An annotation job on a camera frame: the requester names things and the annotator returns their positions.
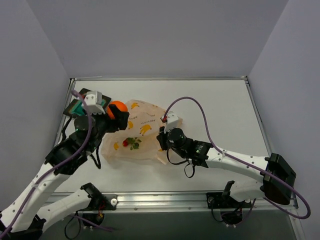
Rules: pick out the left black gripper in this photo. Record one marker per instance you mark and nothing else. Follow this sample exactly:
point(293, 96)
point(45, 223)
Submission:
point(120, 120)

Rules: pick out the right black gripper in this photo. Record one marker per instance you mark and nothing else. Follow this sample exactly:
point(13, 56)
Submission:
point(162, 139)

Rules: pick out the orange fake fruit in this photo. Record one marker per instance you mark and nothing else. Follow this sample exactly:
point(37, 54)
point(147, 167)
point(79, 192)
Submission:
point(115, 105)

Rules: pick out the banana print plastic bag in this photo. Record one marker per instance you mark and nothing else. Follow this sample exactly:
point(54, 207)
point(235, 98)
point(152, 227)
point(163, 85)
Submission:
point(144, 123)

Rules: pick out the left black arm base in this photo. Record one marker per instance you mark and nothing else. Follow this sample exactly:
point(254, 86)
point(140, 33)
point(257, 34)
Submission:
point(95, 210)

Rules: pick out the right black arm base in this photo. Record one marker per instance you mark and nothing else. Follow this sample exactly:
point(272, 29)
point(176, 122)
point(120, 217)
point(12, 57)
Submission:
point(226, 210)

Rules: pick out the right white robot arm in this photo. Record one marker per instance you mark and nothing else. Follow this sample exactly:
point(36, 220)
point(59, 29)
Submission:
point(269, 176)

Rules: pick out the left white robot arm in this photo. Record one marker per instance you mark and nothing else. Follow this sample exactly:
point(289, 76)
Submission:
point(27, 218)

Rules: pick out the fake strawberry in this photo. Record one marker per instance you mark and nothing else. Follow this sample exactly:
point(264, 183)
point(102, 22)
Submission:
point(133, 143)

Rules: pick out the green square plate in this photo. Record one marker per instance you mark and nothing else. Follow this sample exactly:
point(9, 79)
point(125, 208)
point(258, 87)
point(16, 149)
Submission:
point(74, 109)

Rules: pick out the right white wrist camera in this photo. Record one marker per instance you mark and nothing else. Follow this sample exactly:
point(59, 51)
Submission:
point(171, 121)

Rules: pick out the aluminium front rail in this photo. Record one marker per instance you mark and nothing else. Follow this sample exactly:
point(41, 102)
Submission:
point(168, 201)

